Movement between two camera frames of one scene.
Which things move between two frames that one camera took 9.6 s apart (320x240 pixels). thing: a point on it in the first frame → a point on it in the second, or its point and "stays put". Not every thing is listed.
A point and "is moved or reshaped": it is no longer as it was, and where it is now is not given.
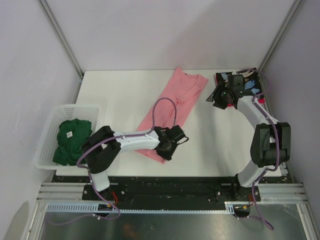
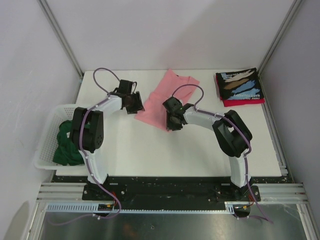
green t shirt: [72, 135] stays put
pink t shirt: [182, 88] is moved or reshaped
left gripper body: [167, 153] → [134, 103]
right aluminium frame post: [280, 36] stays put
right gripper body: [220, 96] → [172, 123]
